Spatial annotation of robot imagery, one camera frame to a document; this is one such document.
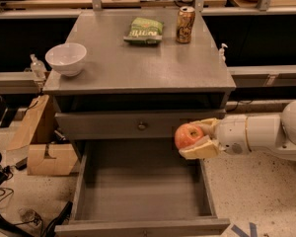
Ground leaning cardboard sheet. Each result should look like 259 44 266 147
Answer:
7 95 55 151

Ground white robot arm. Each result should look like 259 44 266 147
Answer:
175 101 296 161

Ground brown cardboard box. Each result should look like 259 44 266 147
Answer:
27 144 78 176

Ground green chip bag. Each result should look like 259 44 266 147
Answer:
123 17 164 44

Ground clear plastic bottle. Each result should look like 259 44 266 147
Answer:
30 54 47 80

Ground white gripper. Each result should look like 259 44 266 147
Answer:
179 115 249 160

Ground grey wooden drawer cabinet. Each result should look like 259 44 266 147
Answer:
43 9 235 155

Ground orange drink can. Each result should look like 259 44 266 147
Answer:
176 6 195 43

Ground closed grey top drawer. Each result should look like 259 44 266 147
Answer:
55 110 225 140

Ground black floor cables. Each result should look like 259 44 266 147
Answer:
0 186 73 237

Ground white ceramic bowl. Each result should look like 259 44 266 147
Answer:
45 42 87 77

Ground open grey middle drawer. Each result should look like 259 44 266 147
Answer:
55 139 230 237

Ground blue floor tape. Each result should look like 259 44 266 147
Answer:
231 221 259 237

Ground red apple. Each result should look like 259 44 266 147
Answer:
175 123 204 149

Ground small white pump bottle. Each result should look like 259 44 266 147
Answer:
218 43 228 62

